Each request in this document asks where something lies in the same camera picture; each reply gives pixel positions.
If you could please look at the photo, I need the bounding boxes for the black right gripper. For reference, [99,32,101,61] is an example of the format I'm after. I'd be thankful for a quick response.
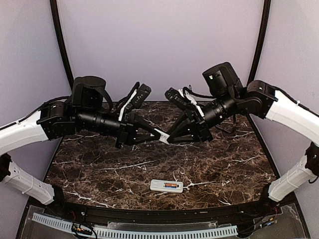
[165,89,240,143]

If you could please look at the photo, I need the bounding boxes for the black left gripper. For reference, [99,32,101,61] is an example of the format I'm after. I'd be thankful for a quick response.
[75,107,161,149]

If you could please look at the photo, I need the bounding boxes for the white battery cover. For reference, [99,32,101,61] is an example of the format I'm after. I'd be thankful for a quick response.
[155,128,169,144]

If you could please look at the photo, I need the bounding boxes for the white remote control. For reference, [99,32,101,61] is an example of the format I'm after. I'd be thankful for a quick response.
[150,179,183,193]

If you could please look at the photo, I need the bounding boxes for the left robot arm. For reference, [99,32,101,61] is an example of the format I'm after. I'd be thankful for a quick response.
[0,76,160,217]

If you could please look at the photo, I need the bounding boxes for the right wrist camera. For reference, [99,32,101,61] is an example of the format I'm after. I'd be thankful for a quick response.
[164,88,188,110]

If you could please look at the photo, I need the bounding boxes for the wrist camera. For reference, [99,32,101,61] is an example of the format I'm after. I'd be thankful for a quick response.
[131,84,152,109]
[164,88,188,110]

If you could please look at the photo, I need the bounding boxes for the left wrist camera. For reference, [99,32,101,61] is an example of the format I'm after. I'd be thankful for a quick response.
[131,84,152,109]

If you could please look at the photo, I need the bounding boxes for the black front table rail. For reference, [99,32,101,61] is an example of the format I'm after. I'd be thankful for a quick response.
[45,201,278,225]

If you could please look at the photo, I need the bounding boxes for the white slotted cable duct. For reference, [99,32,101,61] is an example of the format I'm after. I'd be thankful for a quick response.
[31,213,238,239]

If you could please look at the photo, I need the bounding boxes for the black right corner post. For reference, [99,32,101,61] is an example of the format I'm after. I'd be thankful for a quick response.
[247,0,271,85]

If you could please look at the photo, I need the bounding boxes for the black corner post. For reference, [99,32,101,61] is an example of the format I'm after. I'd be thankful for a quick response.
[247,0,271,85]
[49,0,74,89]

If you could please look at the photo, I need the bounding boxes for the black left corner post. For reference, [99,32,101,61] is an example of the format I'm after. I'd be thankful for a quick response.
[49,0,74,89]

